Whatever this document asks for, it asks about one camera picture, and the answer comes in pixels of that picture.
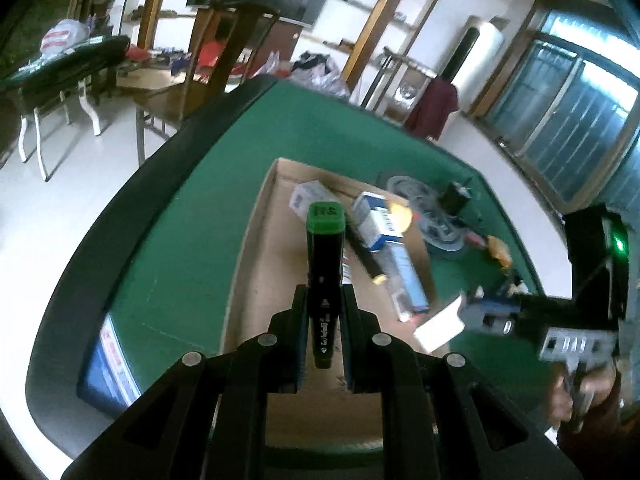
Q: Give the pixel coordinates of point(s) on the yellow tape roll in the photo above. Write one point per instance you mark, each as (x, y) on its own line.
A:
(404, 217)

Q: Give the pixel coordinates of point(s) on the window with metal frame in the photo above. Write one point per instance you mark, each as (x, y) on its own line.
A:
(560, 110)

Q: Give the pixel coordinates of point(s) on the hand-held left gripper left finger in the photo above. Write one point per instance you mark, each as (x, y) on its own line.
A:
(300, 340)

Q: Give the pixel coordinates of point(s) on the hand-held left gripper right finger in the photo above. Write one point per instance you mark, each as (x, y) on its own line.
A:
(348, 340)

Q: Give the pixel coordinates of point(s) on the person's right hand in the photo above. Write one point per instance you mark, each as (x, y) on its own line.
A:
(602, 390)

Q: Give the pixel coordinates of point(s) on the long grey box orange end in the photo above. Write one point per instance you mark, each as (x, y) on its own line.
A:
(405, 272)

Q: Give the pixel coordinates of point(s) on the cardboard box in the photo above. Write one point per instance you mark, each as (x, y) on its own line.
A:
(280, 270)

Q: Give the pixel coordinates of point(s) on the black cylindrical motor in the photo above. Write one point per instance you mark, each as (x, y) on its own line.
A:
(452, 200)

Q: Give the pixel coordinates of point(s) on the flower painting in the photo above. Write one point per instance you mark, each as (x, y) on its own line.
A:
(30, 15)

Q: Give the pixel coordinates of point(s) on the blue and white booklet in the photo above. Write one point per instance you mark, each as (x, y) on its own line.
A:
(107, 370)

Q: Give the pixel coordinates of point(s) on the black pen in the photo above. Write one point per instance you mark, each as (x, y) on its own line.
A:
(365, 255)

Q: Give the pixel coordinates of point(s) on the white and red plastic bag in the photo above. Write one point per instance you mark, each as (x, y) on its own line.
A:
(62, 35)

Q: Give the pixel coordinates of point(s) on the floral bag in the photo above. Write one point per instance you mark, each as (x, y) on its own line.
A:
(320, 67)

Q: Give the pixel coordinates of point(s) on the grey round table disc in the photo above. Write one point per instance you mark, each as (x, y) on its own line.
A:
(440, 230)

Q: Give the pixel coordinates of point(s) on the blue and white box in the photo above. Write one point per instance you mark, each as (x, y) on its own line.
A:
(377, 220)

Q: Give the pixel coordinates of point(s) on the dark wooden armchair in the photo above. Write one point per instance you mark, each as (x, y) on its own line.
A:
(235, 45)

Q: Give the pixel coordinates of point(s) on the red clear blister pack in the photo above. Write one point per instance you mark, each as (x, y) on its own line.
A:
(475, 240)

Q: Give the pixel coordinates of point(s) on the black marker green cap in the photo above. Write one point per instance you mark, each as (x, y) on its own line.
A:
(325, 270)

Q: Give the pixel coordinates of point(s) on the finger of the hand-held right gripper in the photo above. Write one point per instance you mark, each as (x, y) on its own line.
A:
(487, 317)

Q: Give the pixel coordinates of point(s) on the person's right forearm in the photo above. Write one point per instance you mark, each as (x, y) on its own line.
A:
(600, 452)

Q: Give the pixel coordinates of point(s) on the small grey box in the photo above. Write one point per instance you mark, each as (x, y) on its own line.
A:
(305, 197)

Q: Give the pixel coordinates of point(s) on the white standing air conditioner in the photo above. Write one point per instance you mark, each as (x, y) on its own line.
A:
(480, 55)

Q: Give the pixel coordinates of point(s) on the maroon garment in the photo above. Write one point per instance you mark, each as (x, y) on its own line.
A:
(435, 105)

